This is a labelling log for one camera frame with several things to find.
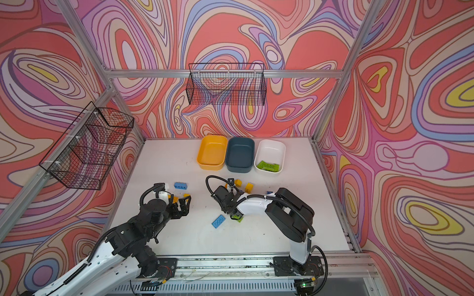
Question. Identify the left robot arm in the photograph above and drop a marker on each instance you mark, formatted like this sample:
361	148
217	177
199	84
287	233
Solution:
127	241

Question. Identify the green lego brick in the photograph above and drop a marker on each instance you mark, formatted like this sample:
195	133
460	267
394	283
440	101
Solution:
265	166

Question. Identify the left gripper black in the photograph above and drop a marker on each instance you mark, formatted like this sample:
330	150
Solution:
184	209

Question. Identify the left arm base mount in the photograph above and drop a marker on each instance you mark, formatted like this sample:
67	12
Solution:
162	268

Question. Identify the black wire basket back wall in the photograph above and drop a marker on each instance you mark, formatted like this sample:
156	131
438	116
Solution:
226	84

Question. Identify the yellow plastic bin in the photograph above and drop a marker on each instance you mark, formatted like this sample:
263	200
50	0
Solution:
212	152

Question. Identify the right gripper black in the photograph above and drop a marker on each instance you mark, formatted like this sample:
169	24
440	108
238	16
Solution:
223	208

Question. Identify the white plastic bin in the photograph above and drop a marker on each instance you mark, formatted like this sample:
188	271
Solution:
271	152

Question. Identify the black wire basket wall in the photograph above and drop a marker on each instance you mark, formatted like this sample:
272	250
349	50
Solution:
226	84
99	134

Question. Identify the dark teal plastic bin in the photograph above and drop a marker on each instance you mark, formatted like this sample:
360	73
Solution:
240	155

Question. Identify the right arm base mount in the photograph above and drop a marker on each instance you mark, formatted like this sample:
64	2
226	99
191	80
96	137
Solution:
285	266

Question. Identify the yellow lego cube right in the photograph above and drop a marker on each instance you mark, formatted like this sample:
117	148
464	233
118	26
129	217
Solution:
248	188

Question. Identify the black wire basket left wall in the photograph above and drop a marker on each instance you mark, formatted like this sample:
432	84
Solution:
99	134

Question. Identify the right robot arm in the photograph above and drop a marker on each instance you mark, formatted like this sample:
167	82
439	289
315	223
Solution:
292	216

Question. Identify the green lego brick lowest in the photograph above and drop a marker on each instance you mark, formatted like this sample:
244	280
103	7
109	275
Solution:
237	218

